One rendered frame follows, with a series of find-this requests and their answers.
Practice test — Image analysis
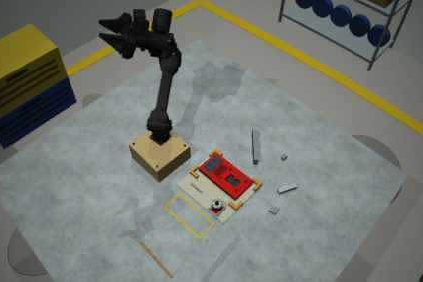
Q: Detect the black wheel with grey hub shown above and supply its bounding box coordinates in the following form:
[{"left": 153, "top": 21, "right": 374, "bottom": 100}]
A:
[{"left": 211, "top": 199, "right": 222, "bottom": 211}]

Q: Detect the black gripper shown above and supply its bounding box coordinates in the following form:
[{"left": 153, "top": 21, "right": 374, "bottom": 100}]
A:
[{"left": 98, "top": 12, "right": 153, "bottom": 59}]

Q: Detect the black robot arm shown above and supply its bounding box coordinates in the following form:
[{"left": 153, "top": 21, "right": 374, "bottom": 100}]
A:
[{"left": 130, "top": 8, "right": 182, "bottom": 146}]

